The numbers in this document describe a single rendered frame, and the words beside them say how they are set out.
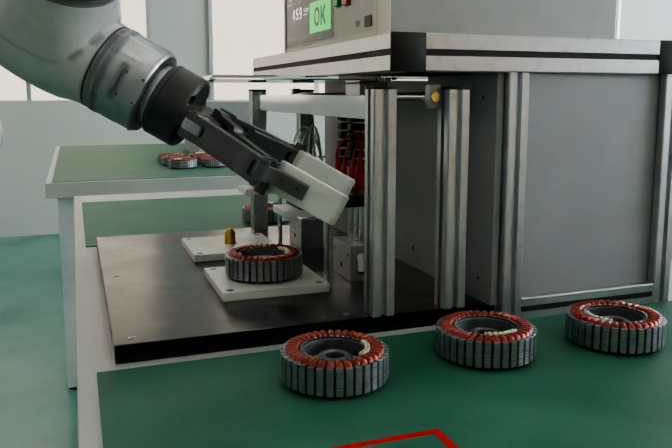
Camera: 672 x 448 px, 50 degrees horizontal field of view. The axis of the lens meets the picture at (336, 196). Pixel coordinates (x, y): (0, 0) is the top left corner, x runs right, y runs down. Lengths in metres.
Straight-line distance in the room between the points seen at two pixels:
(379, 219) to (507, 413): 0.29
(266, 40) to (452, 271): 5.07
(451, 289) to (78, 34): 0.54
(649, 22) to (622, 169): 6.83
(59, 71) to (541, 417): 0.55
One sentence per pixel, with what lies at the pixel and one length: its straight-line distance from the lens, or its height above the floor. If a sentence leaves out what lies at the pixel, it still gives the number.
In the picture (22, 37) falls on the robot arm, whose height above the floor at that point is 1.09.
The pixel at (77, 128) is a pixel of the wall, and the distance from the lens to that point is 5.72.
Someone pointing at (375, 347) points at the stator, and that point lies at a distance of 0.75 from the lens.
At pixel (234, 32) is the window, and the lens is 5.86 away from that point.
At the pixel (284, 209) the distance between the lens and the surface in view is 1.02.
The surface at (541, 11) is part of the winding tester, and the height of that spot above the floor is 1.16.
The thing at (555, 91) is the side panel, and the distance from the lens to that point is 0.98.
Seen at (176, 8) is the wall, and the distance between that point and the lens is 5.80.
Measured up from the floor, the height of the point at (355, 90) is 1.05.
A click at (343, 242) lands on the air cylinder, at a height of 0.82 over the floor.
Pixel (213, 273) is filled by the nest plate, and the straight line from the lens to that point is 1.08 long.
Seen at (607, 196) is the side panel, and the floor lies 0.90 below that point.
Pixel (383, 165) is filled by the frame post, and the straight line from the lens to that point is 0.87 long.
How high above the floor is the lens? 1.04
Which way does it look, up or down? 8 degrees down
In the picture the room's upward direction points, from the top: straight up
